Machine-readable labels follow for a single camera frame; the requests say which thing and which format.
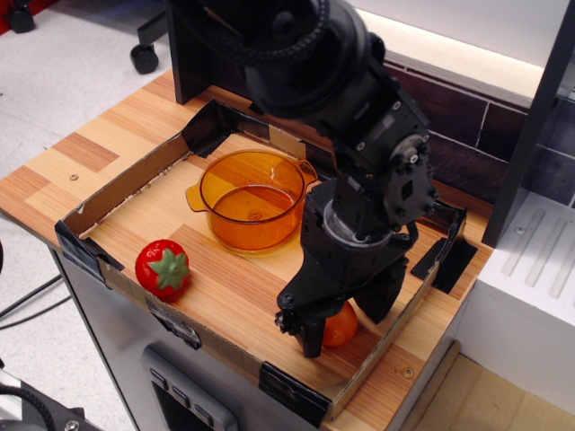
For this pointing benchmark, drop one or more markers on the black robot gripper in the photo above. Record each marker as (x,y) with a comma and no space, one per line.
(338,267)

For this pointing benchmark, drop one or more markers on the orange toy carrot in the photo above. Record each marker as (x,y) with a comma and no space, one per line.
(340,328)

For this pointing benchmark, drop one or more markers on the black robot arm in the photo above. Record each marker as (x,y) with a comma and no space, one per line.
(316,63)

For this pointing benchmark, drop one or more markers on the orange transparent plastic pot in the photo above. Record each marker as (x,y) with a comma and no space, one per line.
(254,200)

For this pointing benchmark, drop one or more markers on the cardboard fence with black tape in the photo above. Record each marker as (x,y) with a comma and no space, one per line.
(220,328)

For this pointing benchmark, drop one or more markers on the grey control panel with buttons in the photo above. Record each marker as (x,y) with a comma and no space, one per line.
(184,404)

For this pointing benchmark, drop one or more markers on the red toy strawberry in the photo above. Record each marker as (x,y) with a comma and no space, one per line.
(162,268)

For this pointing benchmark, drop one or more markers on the white toy sink drainboard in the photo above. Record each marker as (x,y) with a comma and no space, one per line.
(534,259)

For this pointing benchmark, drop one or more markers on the black equipment bottom left corner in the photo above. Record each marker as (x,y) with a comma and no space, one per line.
(23,407)

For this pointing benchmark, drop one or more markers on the black office chair base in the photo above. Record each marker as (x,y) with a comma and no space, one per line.
(143,56)

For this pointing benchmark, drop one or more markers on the black post of backsplash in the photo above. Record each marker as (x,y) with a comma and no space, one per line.
(191,60)

